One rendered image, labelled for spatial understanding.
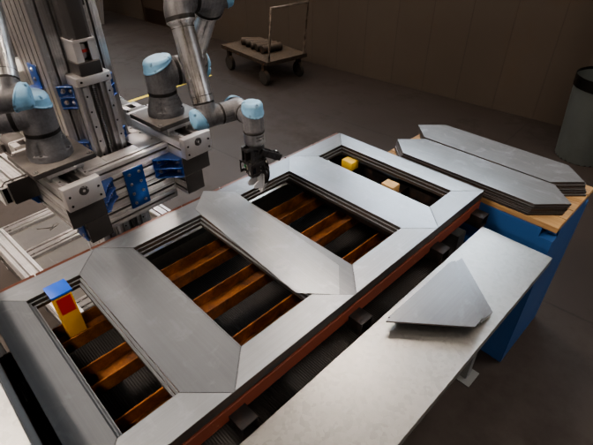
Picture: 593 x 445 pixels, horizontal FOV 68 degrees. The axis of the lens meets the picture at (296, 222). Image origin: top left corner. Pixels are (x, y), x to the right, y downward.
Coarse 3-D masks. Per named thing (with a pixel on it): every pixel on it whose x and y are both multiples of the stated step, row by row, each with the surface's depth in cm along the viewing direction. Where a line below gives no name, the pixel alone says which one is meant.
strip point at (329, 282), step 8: (328, 272) 135; (336, 272) 135; (320, 280) 132; (328, 280) 132; (336, 280) 132; (304, 288) 130; (312, 288) 130; (320, 288) 130; (328, 288) 130; (336, 288) 130
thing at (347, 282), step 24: (384, 168) 190; (264, 192) 178; (432, 192) 176; (360, 216) 163; (456, 216) 162; (168, 240) 153; (72, 288) 134; (288, 288) 134; (336, 312) 124; (144, 360) 113; (168, 384) 106; (216, 408) 101; (120, 432) 98; (192, 432) 98
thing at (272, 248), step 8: (288, 232) 151; (272, 240) 148; (280, 240) 148; (288, 240) 148; (296, 240) 148; (256, 248) 145; (264, 248) 145; (272, 248) 145; (280, 248) 144; (288, 248) 144; (256, 256) 141; (264, 256) 141; (272, 256) 141
